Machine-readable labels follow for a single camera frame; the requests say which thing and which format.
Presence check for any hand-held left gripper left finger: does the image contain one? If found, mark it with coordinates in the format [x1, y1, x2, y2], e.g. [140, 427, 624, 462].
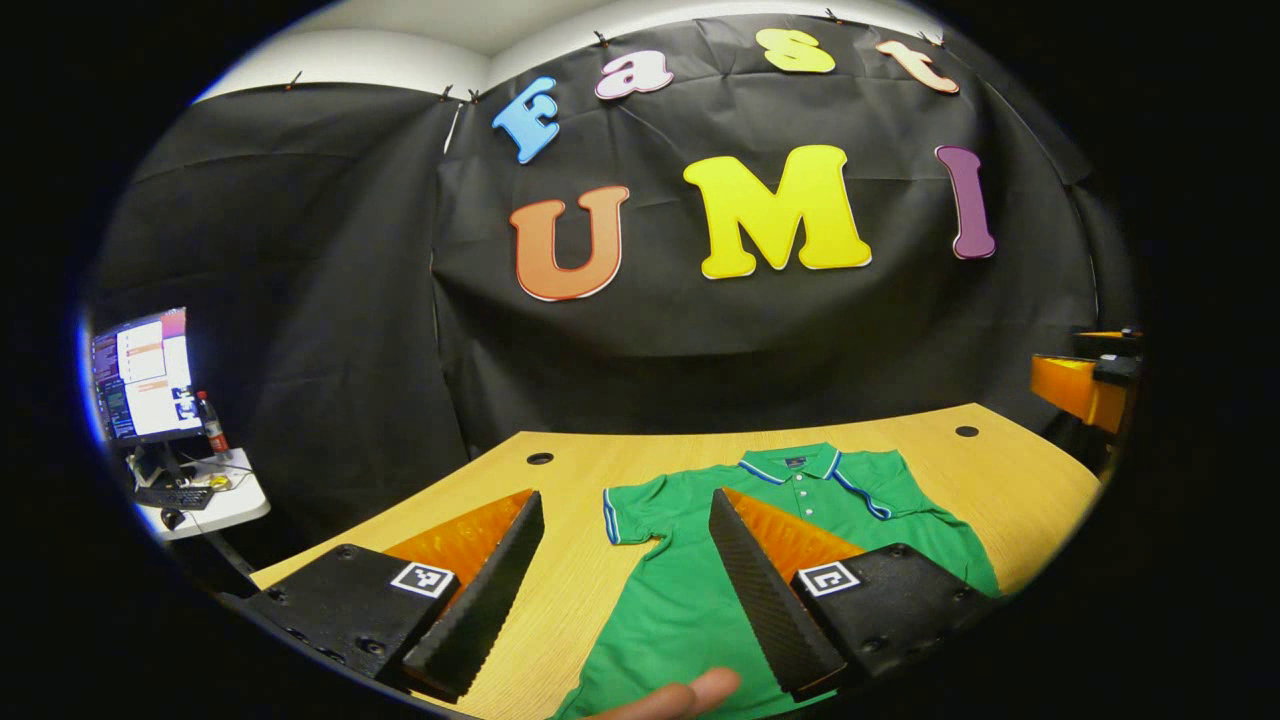
[245, 490, 546, 701]

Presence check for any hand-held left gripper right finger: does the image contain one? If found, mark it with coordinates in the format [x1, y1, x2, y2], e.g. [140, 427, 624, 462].
[708, 488, 1001, 701]

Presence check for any green T-shirt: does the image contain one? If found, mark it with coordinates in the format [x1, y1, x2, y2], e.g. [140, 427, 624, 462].
[550, 442, 1001, 720]

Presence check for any black backdrop cloth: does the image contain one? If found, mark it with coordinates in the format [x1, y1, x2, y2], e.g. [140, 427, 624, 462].
[85, 15, 1141, 546]

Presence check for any white side table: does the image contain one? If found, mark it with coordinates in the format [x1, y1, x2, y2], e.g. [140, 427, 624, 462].
[135, 448, 271, 543]

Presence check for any red drink bottle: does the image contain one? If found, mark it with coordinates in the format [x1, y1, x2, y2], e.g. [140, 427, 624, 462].
[196, 390, 231, 456]

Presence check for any black keyboard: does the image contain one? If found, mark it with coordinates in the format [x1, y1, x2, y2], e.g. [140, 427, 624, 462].
[135, 485, 216, 511]

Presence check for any computer monitor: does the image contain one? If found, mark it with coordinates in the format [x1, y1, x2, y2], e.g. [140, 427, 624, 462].
[90, 308, 201, 491]

